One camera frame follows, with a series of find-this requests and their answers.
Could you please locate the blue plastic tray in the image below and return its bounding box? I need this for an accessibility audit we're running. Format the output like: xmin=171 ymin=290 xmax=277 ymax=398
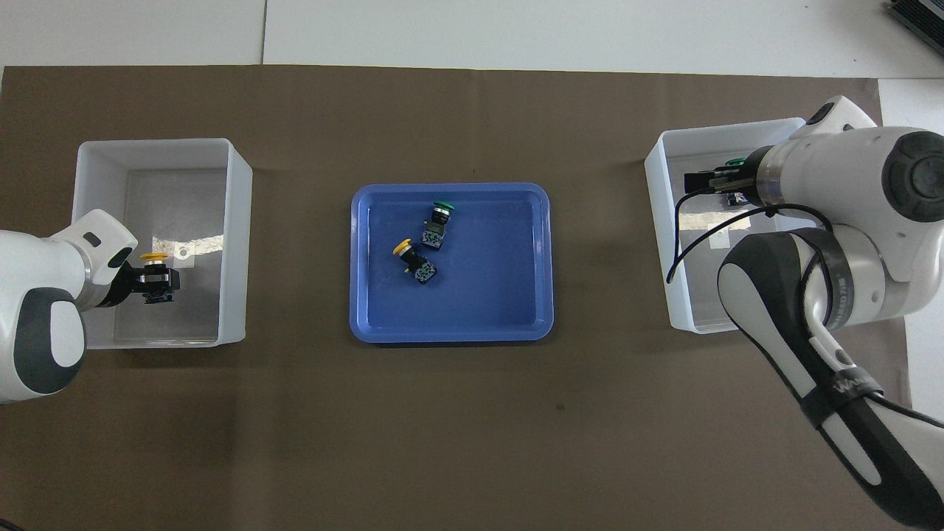
xmin=349 ymin=182 xmax=554 ymax=344

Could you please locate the green push button switch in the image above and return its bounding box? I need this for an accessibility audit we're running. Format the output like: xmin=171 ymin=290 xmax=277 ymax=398
xmin=724 ymin=157 xmax=747 ymax=206
xmin=420 ymin=200 xmax=457 ymax=251

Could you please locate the translucent white plastic box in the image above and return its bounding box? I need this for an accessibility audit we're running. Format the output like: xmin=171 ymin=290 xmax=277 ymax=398
xmin=59 ymin=138 xmax=254 ymax=350
xmin=644 ymin=117 xmax=811 ymax=335

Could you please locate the yellow push button switch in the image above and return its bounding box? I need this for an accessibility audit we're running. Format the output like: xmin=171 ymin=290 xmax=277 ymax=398
xmin=392 ymin=237 xmax=439 ymax=285
xmin=139 ymin=252 xmax=179 ymax=305

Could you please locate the grey ribbed device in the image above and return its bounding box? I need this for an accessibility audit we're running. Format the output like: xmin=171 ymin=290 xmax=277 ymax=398
xmin=887 ymin=0 xmax=944 ymax=46

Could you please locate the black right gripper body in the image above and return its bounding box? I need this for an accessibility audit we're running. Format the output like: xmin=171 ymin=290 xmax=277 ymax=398
xmin=726 ymin=168 xmax=754 ymax=209

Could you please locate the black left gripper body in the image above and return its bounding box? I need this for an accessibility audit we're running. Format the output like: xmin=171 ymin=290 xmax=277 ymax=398
xmin=96 ymin=254 xmax=141 ymax=309

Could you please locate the brown table mat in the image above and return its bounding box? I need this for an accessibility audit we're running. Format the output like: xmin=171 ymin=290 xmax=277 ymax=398
xmin=0 ymin=65 xmax=926 ymax=531

